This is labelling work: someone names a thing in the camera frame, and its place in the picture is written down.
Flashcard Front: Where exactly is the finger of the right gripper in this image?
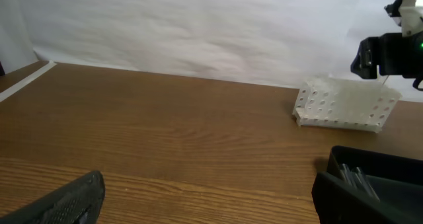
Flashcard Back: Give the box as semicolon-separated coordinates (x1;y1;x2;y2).
350;36;379;81

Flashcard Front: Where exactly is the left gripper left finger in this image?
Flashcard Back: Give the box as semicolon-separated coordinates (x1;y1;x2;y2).
0;169;106;224

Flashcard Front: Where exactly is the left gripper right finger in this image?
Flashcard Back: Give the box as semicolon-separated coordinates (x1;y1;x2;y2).
311;171;423;224

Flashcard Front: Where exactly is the clear test tube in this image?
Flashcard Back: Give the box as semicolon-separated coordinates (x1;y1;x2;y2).
350;166;381;202
338;163;363;190

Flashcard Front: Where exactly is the white test tube rack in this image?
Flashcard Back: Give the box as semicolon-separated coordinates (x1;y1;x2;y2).
291;75;403;133

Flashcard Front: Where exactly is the black tray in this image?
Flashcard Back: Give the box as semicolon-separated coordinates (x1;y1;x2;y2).
326;145;423;220

